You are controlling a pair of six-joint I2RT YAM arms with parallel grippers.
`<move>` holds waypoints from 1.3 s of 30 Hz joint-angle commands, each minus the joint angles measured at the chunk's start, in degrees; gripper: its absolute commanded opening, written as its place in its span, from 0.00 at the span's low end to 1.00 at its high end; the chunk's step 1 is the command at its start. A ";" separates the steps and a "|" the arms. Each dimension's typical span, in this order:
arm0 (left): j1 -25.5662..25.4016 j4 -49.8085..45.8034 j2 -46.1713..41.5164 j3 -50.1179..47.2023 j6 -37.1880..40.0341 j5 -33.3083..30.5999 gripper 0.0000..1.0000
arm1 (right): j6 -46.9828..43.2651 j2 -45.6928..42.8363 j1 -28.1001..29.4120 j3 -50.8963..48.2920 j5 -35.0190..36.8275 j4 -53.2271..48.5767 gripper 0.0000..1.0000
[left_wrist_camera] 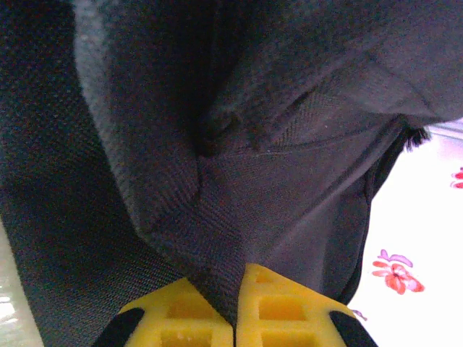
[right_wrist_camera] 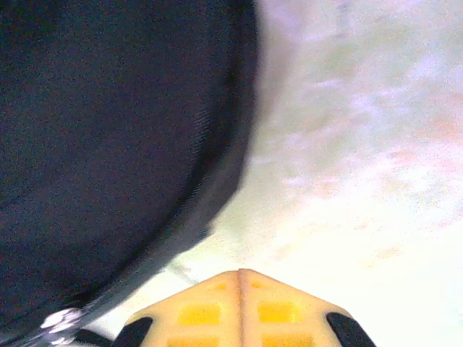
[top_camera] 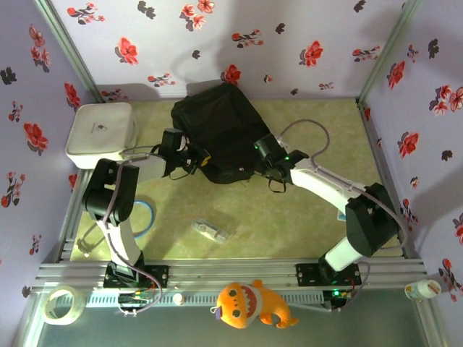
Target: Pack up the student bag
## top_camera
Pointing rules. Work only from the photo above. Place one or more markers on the black backpack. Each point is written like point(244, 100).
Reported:
point(224, 123)

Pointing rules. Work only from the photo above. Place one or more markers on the clear plastic package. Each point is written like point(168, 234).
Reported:
point(210, 230)

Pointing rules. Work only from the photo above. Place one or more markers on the white storage box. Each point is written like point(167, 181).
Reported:
point(97, 133)

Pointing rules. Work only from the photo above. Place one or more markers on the orange shark plush toy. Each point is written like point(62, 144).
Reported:
point(249, 303)

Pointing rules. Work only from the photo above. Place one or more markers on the small white round knob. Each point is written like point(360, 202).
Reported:
point(177, 298)

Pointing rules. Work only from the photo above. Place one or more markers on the small controller board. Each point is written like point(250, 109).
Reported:
point(338, 295)
point(134, 299)

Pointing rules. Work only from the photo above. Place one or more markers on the clear tape roll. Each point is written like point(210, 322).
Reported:
point(77, 307)

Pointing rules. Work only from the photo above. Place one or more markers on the white bottle yellow label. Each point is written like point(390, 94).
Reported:
point(423, 290)

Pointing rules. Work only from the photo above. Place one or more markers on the aluminium frame beam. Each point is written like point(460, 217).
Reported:
point(231, 273)

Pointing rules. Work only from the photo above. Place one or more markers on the aluminium side rail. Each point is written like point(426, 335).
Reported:
point(71, 217)
point(376, 144)

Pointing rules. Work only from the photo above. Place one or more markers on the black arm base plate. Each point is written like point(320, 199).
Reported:
point(159, 276)
point(307, 275)

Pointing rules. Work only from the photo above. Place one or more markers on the aluminium corner post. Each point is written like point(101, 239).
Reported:
point(384, 54)
point(72, 54)

